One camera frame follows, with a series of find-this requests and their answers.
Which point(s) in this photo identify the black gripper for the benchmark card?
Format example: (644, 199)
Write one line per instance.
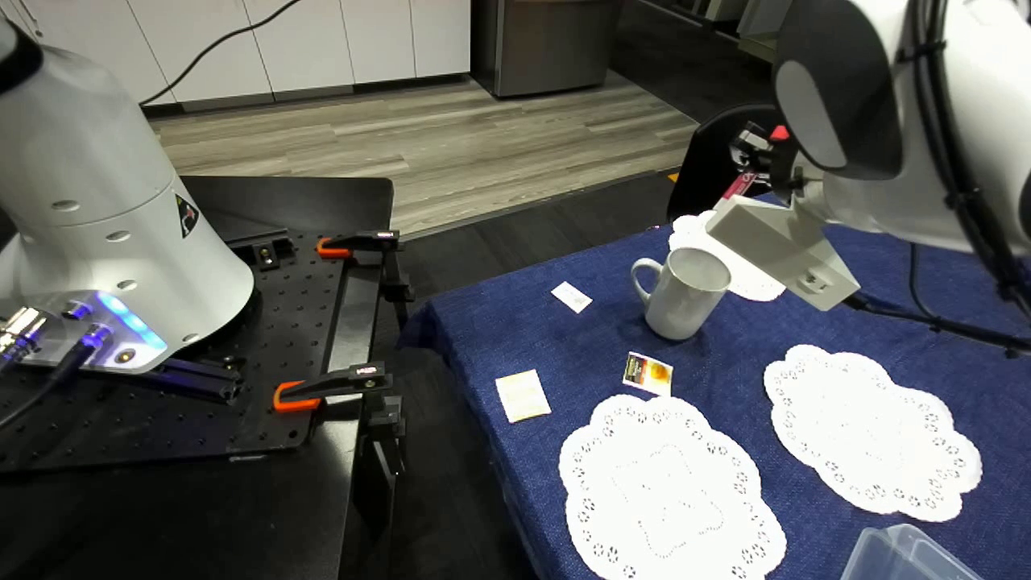
(793, 178)

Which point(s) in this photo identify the red and white marker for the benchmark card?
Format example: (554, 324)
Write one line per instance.
(779, 134)

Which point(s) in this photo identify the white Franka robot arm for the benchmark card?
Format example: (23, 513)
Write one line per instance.
(97, 213)

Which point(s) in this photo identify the black plastic chair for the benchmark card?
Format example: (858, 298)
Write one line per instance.
(703, 161)

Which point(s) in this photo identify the small white paper doily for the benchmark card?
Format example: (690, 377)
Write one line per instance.
(693, 229)
(875, 429)

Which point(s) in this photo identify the grey ceramic mug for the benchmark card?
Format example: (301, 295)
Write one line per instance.
(680, 300)

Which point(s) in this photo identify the small white card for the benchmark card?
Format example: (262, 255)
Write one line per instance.
(572, 298)

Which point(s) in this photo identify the orange yellow tea packet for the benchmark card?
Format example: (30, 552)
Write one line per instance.
(648, 371)

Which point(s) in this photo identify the blue denim tablecloth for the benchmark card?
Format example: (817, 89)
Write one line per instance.
(600, 341)

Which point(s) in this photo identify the stainless steel appliance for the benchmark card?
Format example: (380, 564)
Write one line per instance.
(541, 44)

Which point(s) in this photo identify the pale yellow card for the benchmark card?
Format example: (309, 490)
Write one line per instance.
(524, 393)

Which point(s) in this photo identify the large white paper doily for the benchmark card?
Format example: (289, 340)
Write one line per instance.
(664, 486)

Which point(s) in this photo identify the white cabinets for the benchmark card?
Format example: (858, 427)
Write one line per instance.
(374, 37)

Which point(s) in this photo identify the orange black bar clamp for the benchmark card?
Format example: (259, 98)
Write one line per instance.
(356, 247)
(324, 386)

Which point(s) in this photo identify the clear plastic container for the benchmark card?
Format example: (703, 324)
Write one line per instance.
(904, 552)

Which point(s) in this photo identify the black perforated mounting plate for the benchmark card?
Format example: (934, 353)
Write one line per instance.
(289, 324)

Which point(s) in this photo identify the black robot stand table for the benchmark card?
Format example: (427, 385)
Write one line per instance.
(212, 527)

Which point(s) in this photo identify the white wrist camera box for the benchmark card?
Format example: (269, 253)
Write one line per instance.
(775, 243)

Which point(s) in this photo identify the small black bracket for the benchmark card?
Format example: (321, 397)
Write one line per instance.
(270, 253)

